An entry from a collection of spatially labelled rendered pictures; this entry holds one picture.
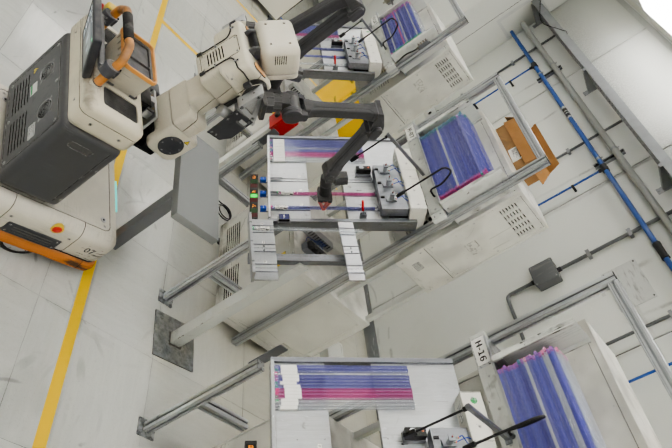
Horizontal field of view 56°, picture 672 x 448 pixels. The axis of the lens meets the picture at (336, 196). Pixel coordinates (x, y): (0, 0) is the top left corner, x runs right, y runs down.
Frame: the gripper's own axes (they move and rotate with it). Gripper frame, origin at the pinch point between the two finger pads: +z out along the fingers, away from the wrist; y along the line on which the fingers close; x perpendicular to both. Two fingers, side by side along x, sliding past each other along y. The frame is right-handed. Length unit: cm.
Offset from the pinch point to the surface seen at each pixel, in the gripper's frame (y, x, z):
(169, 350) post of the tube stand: -42, 72, 54
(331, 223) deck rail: -10.1, -3.2, 0.8
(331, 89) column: 332, -42, 133
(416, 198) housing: -0.4, -44.6, -7.2
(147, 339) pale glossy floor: -42, 81, 46
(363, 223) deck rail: -10.0, -18.5, 0.7
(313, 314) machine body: -11, 1, 68
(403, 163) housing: 28, -43, -7
